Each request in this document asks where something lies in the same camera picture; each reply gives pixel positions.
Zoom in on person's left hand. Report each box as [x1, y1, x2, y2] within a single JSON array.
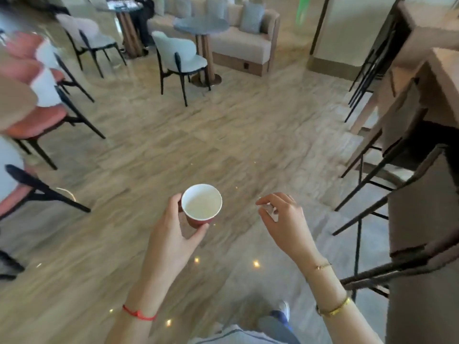
[[132, 192, 210, 296]]

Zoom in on red paper cup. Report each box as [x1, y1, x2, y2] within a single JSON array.
[[180, 183, 223, 229]]

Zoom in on person's right hand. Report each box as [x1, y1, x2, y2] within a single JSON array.
[[255, 192, 326, 271]]

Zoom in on row of black-legged bar stools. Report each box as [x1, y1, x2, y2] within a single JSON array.
[[331, 17, 459, 344]]

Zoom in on beige sofa with cushions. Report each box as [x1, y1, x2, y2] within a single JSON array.
[[147, 0, 281, 77]]

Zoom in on person's right forearm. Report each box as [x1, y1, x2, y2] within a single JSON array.
[[305, 259, 384, 344]]

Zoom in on light wooden dining table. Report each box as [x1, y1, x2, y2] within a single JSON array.
[[0, 76, 39, 133]]

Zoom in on light blue ribbed shirt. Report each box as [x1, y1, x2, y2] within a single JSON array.
[[190, 325, 287, 344]]

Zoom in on pink and white chair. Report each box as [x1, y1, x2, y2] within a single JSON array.
[[0, 31, 96, 103], [0, 57, 107, 172], [0, 135, 91, 221]]

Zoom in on thin gold chain bracelet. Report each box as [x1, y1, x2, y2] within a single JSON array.
[[306, 262, 332, 282]]

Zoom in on white upholstered chair black legs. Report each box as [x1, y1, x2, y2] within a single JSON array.
[[151, 30, 212, 107], [55, 13, 128, 79]]

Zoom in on dark speckled round table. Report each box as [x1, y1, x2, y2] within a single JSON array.
[[173, 14, 230, 87], [96, 0, 144, 58]]

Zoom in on blue jeans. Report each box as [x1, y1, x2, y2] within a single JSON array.
[[256, 311, 300, 344]]

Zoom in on red string bracelet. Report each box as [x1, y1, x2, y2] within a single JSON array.
[[122, 305, 158, 322]]

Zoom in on brown wooden bar table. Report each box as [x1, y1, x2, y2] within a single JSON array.
[[350, 0, 459, 137], [340, 48, 459, 178]]

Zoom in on pale blue cushion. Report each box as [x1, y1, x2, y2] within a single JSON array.
[[205, 0, 227, 20], [239, 1, 266, 34], [174, 0, 193, 18]]

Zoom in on gold bangle bracelet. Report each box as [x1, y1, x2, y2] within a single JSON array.
[[315, 296, 352, 318]]

